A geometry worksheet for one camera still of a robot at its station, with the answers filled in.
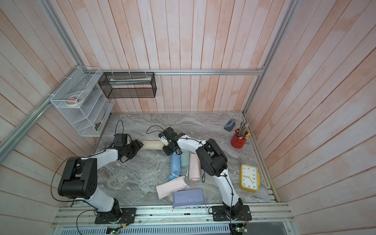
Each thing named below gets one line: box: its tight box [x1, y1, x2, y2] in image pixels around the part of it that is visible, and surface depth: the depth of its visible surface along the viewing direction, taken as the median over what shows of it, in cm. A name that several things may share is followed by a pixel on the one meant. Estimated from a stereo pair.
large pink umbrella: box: [156, 175, 190, 200], surface depth 81 cm
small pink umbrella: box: [188, 152, 201, 181], surface depth 88 cm
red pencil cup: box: [230, 120, 252, 150], surface depth 95 cm
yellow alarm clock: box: [238, 164, 261, 193], surface depth 85 cm
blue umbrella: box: [167, 151, 182, 182], surface depth 88 cm
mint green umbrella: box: [180, 148, 190, 178], surface depth 91 cm
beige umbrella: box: [140, 139, 165, 151], surface depth 98 cm
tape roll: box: [64, 93, 86, 107], surface depth 75 cm
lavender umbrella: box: [172, 188, 204, 209], surface depth 78 cm
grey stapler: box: [223, 118, 236, 132], surface depth 111 cm
